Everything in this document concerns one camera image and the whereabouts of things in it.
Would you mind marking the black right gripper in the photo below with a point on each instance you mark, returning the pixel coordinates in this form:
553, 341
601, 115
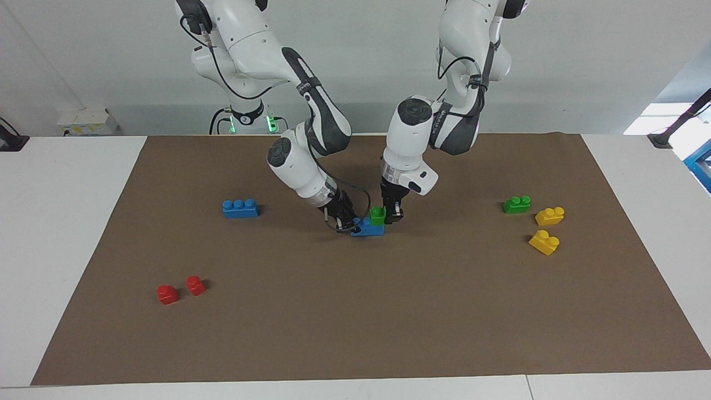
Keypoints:
339, 208

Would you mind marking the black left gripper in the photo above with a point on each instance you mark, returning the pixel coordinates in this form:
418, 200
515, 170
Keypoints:
394, 197

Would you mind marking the green two-stud toy brick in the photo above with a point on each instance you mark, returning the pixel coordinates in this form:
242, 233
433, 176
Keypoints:
377, 216
515, 206

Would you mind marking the blue three-stud toy brick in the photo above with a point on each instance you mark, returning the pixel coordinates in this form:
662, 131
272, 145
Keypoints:
240, 210
366, 230

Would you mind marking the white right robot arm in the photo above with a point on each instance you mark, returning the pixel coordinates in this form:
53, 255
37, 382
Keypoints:
250, 44

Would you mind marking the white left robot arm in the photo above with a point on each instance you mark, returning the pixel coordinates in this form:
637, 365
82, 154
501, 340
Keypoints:
411, 139

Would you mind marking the brown table mat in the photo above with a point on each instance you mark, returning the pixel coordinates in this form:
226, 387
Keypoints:
355, 311

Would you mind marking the yellow two-stud toy brick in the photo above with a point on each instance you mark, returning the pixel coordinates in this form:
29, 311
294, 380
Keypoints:
549, 218
543, 243

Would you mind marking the red one-stud toy brick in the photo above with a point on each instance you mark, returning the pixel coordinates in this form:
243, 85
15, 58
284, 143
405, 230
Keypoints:
167, 296
195, 286

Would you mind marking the white background box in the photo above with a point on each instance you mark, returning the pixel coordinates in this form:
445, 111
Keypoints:
89, 122

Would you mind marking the black stand with bar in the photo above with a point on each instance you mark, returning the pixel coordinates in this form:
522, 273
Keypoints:
664, 139

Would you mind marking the black table clamp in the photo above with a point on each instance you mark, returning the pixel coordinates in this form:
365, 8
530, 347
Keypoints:
11, 141

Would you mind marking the blue frame object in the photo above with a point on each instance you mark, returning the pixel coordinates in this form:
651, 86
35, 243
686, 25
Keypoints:
701, 164

